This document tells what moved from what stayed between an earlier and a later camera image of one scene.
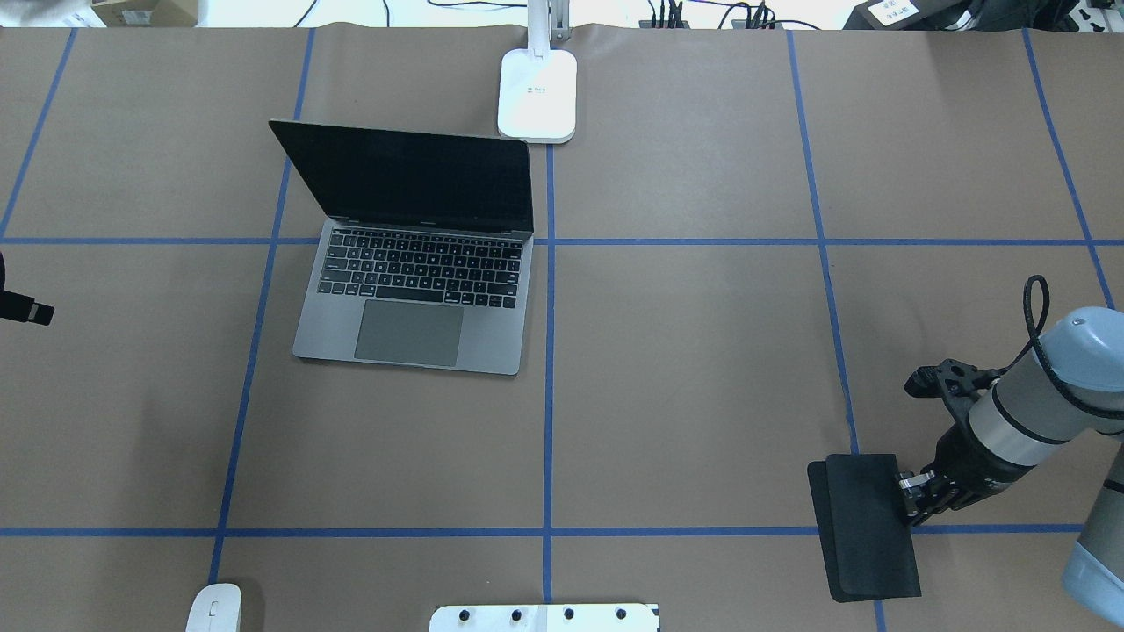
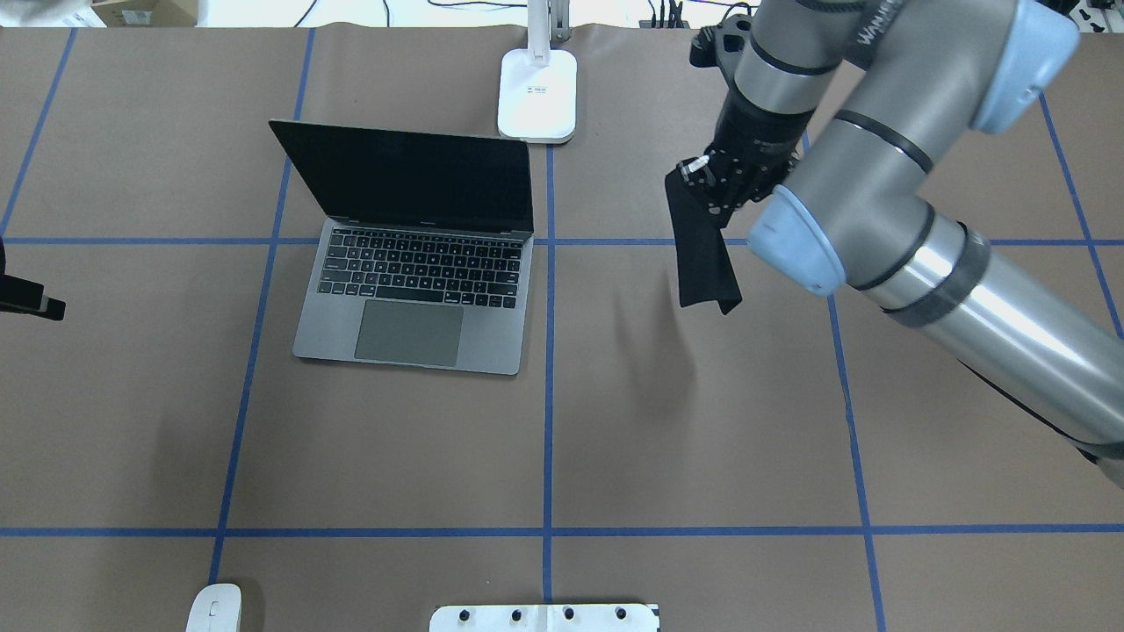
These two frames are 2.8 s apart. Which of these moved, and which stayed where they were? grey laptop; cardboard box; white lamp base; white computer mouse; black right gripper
Moved: black right gripper
Stayed: white lamp base; grey laptop; white computer mouse; cardboard box
